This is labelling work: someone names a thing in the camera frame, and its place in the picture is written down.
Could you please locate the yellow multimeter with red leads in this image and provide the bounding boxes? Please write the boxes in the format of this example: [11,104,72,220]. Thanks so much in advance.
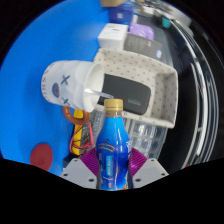
[69,109,96,156]

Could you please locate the dark grey upright box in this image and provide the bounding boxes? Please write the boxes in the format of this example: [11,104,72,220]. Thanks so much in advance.
[123,32,163,60]

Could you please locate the blue box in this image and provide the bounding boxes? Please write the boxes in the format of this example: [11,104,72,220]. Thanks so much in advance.
[108,3,134,25]

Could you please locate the blue drink bottle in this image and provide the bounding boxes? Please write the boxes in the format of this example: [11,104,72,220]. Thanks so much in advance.
[95,98,132,191]

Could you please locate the purple bag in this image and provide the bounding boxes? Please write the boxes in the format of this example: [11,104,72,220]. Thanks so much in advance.
[128,22,155,42]

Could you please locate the white cardboard box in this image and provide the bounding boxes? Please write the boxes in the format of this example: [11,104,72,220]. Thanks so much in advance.
[97,22,129,51]

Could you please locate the black rectangular speaker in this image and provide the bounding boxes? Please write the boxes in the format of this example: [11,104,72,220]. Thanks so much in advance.
[97,73,152,116]

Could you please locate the beige dotted storage tray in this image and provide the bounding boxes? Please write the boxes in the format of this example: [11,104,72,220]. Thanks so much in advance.
[93,48,179,129]

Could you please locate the spoon in mug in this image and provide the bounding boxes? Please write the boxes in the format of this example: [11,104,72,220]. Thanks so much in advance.
[83,87,115,100]

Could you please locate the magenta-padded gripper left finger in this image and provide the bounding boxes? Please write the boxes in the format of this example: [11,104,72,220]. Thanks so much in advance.
[59,148,100,190]

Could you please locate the flat round red coaster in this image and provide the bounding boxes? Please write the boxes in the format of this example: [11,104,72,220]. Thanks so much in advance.
[29,143,54,172]

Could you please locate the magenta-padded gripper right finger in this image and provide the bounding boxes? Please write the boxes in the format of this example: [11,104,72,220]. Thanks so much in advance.
[127,147,169,190]

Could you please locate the white mug with orange handle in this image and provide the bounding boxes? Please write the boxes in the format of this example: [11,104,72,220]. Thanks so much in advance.
[40,59,106,125]

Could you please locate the dark overhead shelf unit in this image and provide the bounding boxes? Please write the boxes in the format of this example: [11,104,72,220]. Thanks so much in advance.
[163,0,221,168]

